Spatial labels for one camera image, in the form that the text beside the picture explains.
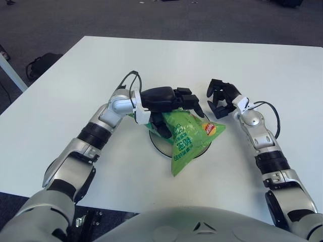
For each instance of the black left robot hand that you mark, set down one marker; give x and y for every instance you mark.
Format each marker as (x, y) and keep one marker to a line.
(159, 98)

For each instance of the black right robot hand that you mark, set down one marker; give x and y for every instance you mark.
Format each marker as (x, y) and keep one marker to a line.
(227, 93)

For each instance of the green snack bag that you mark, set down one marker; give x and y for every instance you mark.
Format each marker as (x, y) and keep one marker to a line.
(189, 133)

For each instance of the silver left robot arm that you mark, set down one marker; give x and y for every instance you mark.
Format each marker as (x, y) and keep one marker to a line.
(83, 151)

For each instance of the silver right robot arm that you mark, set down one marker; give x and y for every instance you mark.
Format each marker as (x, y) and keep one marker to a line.
(262, 141)

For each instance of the white plate black rim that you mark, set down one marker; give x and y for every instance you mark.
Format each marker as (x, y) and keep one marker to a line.
(161, 147)

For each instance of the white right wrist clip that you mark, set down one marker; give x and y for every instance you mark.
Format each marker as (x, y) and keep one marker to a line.
(242, 103)

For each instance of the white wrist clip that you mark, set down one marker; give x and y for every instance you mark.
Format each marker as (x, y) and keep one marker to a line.
(141, 116)
(242, 103)

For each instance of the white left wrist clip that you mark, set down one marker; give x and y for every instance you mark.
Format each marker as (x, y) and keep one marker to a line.
(141, 116)

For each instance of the large dark floor object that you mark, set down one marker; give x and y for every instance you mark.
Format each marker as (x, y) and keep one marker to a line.
(287, 2)

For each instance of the black bag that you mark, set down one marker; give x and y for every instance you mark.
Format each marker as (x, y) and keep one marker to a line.
(45, 63)

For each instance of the grey robot torso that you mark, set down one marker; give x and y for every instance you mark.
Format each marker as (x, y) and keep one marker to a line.
(176, 224)

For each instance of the white table leg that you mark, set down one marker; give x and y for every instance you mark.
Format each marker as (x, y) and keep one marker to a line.
(12, 73)

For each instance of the dark object with red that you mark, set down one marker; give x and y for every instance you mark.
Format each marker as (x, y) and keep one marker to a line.
(4, 53)

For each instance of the dark shoes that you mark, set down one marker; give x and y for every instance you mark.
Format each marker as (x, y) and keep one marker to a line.
(10, 2)

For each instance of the black metal stand bracket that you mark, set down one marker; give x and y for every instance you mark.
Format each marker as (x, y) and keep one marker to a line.
(92, 219)

